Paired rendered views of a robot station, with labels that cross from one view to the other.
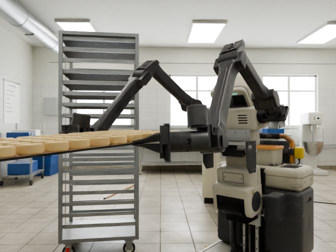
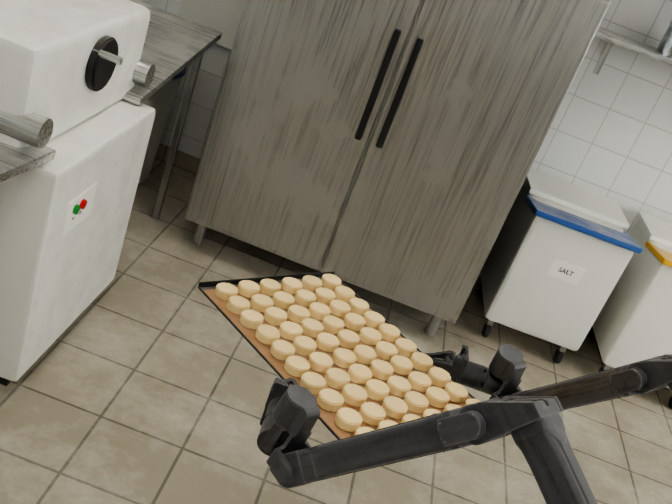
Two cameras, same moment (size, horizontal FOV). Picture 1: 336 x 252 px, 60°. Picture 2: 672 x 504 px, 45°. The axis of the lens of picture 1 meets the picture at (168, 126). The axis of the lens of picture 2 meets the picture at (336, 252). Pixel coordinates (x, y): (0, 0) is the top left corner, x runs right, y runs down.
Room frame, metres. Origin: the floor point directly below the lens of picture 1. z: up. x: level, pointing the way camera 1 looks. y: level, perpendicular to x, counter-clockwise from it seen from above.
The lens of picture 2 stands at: (0.81, -1.23, 1.93)
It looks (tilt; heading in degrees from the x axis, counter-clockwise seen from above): 25 degrees down; 92
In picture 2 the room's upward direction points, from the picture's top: 21 degrees clockwise
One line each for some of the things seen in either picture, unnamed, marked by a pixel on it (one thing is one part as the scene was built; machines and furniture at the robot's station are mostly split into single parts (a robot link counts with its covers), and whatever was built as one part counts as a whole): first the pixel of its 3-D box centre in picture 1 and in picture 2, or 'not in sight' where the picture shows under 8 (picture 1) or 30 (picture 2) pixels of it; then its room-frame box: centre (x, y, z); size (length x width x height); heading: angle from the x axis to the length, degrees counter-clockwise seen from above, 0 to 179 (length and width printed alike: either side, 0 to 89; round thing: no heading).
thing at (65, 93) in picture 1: (99, 93); not in sight; (2.40, 0.56, 1.32); 0.64 x 0.03 x 0.03; 98
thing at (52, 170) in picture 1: (46, 169); not in sight; (6.51, 2.71, 0.10); 0.60 x 0.40 x 0.20; 179
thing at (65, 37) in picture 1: (99, 39); not in sight; (2.40, 0.56, 1.77); 0.64 x 0.03 x 0.03; 98
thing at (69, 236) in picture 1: (101, 140); not in sight; (2.60, 0.59, 0.93); 0.64 x 0.51 x 1.78; 98
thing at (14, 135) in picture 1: (20, 136); not in sight; (5.36, 2.71, 0.88); 0.40 x 0.30 x 0.16; 95
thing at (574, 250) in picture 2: not in sight; (546, 268); (1.76, 2.78, 0.39); 0.64 x 0.54 x 0.77; 94
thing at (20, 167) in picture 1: (23, 167); not in sight; (5.56, 2.76, 0.29); 0.56 x 0.38 x 0.20; 9
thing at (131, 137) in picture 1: (133, 138); (312, 383); (0.82, 0.10, 1.01); 0.05 x 0.05 x 0.02
